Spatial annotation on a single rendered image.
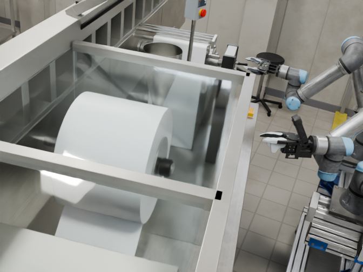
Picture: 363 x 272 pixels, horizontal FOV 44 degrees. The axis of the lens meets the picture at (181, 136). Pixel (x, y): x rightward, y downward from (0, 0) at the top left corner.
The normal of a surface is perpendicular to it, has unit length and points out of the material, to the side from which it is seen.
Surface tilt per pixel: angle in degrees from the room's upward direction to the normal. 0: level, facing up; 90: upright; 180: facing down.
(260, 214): 0
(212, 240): 0
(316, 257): 0
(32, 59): 90
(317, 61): 90
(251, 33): 90
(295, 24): 90
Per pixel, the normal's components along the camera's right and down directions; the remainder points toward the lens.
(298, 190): 0.11, -0.85
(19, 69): 0.97, 0.21
